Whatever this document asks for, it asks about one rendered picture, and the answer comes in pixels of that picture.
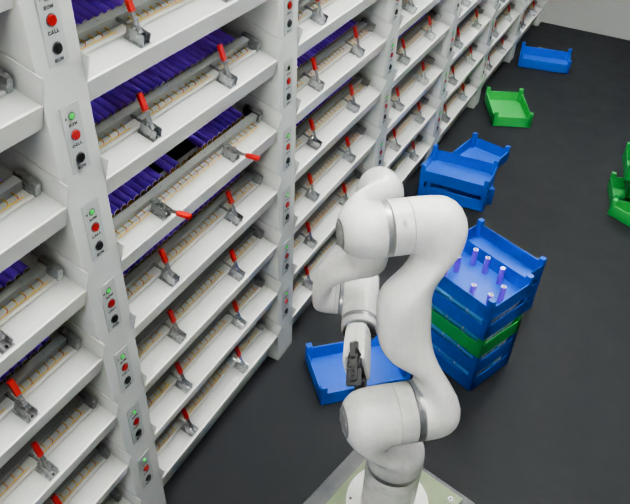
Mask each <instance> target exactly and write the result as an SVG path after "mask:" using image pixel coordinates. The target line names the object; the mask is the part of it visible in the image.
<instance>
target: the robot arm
mask: <svg viewBox="0 0 630 504"><path fill-rule="evenodd" d="M467 220H468V219H467V217H466V215H465V213H464V211H463V208H462V207H461V206H460V205H459V204H458V203H457V202H456V201H455V200H453V199H451V198H449V197H447V196H443V195H423V196H412V197H404V187H403V184H402V182H401V180H400V178H399V177H398V176H397V175H396V174H395V173H394V172H393V171H392V170H390V169H388V168H386V167H381V166H378V167H373V168H371V169H369V170H368V171H366V172H365V173H364V174H363V175H362V177H361V178H360V180H359V182H358V184H357V187H356V192H355V193H354V194H353V195H352V196H351V197H350V198H349V199H348V200H347V201H346V202H345V204H344V205H343V207H342V208H341V210H340V212H339V214H338V217H337V220H336V224H335V227H336V238H337V241H338V244H339V246H340V247H341V248H342V250H341V251H339V252H336V253H334V254H333V255H331V256H329V257H328V258H327V259H326V260H324V261H323V262H322V264H321V265H320V266H319V268H318V270H317V271H316V274H315V277H314V281H313V287H312V304H313V307H314V308H315V309H316V310H317V311H319V312H323V313H330V314H340V315H342V321H341V331H342V333H343V336H344V337H345V338H344V347H343V356H342V361H343V365H344V369H345V372H346V386H347V387H350V386H354V390H355V391H353V392H351V393H350V394H349V395H348V396H347V397H346V398H345V399H344V401H343V403H342V405H341V408H340V422H341V427H342V431H343V433H344V435H345V438H346V439H347V441H348V443H349V444H350V445H351V447H352V448H353V449H354V450H355V451H356V452H358V453H359V454H360V455H361V456H363V457H364V458H366V465H365V469H364V470H363V471H361V472H360V473H359V474H358V475H356V476H355V477H354V479H353V480H352V481H351V483H350V485H349V487H348V490H347V494H346V504H428V498H427V495H426V492H425V490H424V488H423V486H422V485H421V483H420V482H419V481H420V477H421V473H422V469H423V464H424V458H425V448H424V444H423V442H424V441H429V440H435V439H439V438H443V437H445V436H447V435H449V434H450V433H452V432H453V431H454V430H455V429H456V427H457V426H458V423H459V421H460V415H461V408H460V404H459V401H458V397H457V395H456V393H455V391H454V389H453V388H452V386H451V384H450V382H449V381H448V379H447V377H446V376H445V374H444V373H443V371H442V369H441V367H440V366H439V364H438V361H437V359H436V356H435V354H434V350H433V346H432V339H431V309H432V297H433V293H434V291H435V289H436V287H437V285H438V283H439V282H440V280H441V279H442V278H443V277H444V275H445V274H446V273H447V271H448V270H449V269H450V268H451V267H452V266H453V264H454V263H455V262H456V261H457V259H458V258H459V257H460V255H461V253H462V251H463V249H464V247H465V244H466V241H467V236H468V222H467ZM402 255H410V256H409V258H408V259H407V261H406V262H405V263H404V265H403V266H402V267H401V268H400V269H399V270H398V271H397V272H396V273H394V274H393V275H392V276H391V277H390V278H389V279H388V280H387V281H386V282H385V283H384V284H383V285H382V287H381V289H380V291H379V276H378V275H379V274H380V273H381V272H383V270H384V269H385V267H386V265H387V262H388V258H389V257H394V256H402ZM376 334H377V335H378V340H379V344H380V347H381V349H382V351H383V352H384V354H385V356H386V357H387V358H388V359H389V360H390V361H391V362H392V363H393V364H394V365H396V366H397V367H399V368H400V369H402V370H404V371H406V372H408V373H410V374H412V375H413V378H412V379H410V380H406V381H399V382H392V383H385V384H379V385H373V386H367V381H368V380H369V379H370V367H371V340H373V339H374V338H375V336H376Z"/></svg>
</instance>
